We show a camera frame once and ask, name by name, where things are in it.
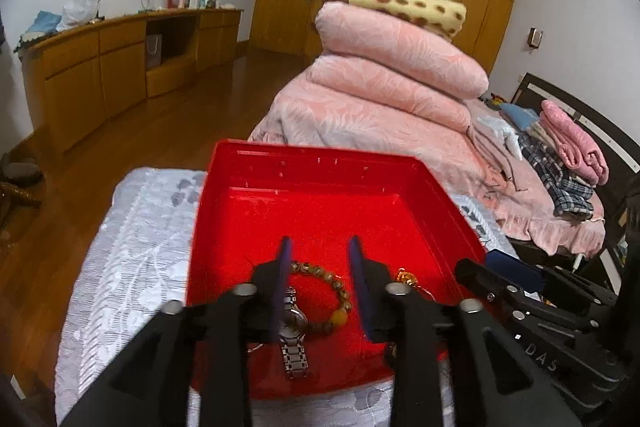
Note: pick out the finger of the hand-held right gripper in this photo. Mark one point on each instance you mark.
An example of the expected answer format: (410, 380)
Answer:
(485, 279)
(510, 264)

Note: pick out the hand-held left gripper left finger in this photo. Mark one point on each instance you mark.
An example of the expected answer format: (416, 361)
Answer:
(282, 287)

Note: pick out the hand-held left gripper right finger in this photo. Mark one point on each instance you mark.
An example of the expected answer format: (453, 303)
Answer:
(361, 287)

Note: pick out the amber pendant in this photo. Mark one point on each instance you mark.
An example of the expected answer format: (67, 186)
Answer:
(406, 278)

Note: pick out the silver wristwatch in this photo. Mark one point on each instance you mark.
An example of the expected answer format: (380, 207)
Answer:
(295, 357)

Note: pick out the red plastic box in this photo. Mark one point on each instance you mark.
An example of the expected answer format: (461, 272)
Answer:
(325, 217)

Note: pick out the plaid cloth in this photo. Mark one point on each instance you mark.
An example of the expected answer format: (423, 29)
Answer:
(555, 177)

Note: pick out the beige cloth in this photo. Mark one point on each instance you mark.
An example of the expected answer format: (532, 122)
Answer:
(492, 162)

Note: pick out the white cloth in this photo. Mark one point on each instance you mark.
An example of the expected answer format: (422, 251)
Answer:
(500, 132)

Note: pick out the folded pink blanket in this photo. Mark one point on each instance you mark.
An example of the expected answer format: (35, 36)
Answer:
(575, 142)

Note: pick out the blue pillow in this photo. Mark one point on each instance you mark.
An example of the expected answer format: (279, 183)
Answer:
(520, 116)

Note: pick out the white floral bedspread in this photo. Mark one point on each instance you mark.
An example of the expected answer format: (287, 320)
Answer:
(125, 267)

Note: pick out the pink bedsheet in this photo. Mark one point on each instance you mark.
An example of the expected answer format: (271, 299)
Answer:
(350, 127)

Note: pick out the dark bed headboard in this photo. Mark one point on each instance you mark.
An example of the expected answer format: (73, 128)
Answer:
(600, 122)

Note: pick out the folded pink quilt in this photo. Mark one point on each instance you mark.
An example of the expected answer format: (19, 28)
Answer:
(380, 92)
(400, 47)

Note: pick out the grey paper bag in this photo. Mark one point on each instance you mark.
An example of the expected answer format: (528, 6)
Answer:
(154, 51)

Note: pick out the giraffe pattern pillow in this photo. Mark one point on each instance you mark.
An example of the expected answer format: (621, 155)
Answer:
(415, 9)

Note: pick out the dark round cushion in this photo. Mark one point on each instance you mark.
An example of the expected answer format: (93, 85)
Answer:
(20, 169)

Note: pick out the wooden sideboard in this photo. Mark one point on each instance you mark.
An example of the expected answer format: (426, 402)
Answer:
(85, 77)

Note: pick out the white plastic bag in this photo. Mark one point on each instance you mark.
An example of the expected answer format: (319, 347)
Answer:
(80, 7)

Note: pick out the light blue cloth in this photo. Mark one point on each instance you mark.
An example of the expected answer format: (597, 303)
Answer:
(40, 27)

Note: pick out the wall-mounted device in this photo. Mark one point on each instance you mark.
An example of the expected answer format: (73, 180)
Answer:
(535, 38)

